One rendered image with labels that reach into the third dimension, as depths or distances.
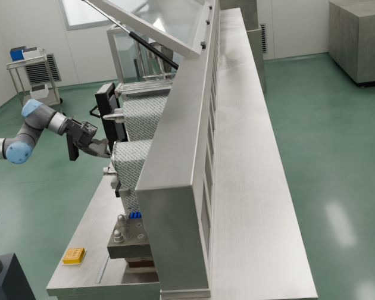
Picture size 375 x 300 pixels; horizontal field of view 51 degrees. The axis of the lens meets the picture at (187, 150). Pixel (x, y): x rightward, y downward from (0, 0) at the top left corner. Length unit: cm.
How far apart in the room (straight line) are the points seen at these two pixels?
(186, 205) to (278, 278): 22
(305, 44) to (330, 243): 470
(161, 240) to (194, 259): 6
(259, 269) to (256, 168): 34
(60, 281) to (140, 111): 74
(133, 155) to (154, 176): 93
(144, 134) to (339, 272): 162
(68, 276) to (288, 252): 108
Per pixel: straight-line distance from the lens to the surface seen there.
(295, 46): 713
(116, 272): 159
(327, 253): 289
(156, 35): 118
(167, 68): 212
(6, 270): 183
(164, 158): 62
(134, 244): 147
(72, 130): 156
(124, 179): 155
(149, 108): 167
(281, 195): 88
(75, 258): 169
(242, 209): 84
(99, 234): 180
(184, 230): 59
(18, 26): 779
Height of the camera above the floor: 194
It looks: 27 degrees down
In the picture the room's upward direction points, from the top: 10 degrees counter-clockwise
